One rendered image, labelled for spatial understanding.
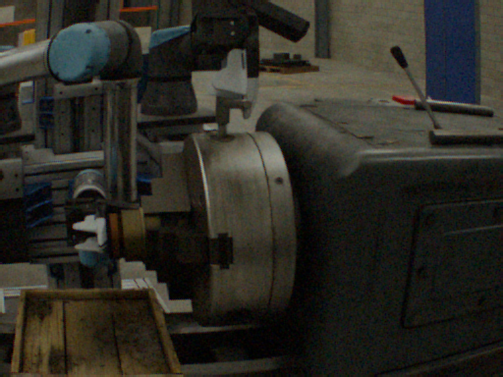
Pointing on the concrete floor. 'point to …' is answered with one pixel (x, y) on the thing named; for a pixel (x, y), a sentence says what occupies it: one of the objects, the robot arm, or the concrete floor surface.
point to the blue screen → (453, 51)
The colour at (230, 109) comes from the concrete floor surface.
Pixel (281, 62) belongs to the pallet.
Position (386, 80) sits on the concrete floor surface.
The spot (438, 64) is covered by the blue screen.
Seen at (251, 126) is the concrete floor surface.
